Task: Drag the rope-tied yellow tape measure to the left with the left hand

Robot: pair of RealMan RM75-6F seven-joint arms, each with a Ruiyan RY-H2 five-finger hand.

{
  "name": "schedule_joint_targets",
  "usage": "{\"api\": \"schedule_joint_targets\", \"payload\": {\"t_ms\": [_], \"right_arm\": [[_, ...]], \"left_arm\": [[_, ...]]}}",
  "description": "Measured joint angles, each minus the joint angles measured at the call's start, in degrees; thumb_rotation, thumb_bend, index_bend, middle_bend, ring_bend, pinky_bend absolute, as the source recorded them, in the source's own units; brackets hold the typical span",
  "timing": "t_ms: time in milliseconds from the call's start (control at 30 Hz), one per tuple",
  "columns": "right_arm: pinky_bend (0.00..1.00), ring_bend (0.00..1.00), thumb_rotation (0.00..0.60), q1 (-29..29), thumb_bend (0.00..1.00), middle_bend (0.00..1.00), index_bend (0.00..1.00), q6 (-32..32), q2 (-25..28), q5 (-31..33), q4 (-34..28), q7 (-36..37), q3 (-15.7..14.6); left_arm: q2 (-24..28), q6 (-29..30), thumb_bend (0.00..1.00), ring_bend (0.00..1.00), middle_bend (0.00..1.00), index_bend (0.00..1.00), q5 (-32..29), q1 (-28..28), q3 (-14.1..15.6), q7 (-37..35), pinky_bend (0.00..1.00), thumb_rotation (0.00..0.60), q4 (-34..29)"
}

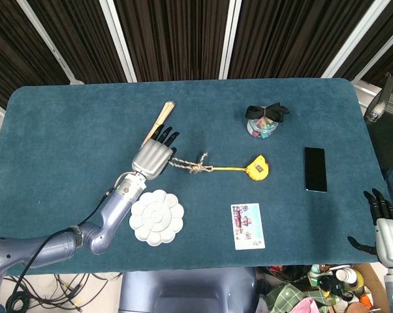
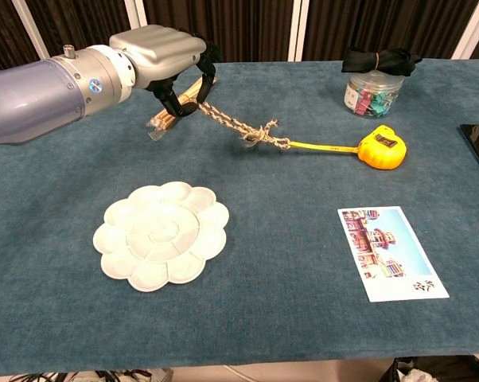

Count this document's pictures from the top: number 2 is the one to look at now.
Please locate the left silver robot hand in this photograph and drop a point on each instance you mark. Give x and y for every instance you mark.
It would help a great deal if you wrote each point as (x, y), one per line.
(160, 51)

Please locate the yellow tape measure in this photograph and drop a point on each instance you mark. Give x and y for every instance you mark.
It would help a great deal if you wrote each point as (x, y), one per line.
(380, 148)

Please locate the left blue robot arm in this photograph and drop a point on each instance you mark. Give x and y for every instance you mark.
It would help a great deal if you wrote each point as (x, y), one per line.
(44, 95)

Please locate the bundle of wooden sticks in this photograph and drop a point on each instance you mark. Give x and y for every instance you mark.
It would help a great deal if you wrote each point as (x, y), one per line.
(172, 113)

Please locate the dark curtain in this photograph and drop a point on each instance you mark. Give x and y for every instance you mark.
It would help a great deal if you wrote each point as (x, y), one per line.
(239, 28)

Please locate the teal table cloth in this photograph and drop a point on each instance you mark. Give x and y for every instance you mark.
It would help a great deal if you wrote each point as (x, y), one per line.
(263, 199)

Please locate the white flower-shaped paint palette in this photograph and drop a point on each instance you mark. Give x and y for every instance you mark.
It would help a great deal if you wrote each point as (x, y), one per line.
(161, 235)

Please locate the clear jar of binder clips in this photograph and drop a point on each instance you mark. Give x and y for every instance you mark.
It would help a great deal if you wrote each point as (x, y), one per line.
(373, 97)

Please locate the black cloth bundle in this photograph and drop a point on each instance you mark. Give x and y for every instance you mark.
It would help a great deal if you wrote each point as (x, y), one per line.
(378, 60)

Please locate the postcard with building picture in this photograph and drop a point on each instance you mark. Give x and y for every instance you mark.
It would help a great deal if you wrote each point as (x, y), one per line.
(390, 252)

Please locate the black bin with trash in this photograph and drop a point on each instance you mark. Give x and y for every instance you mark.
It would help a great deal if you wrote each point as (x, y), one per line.
(434, 369)

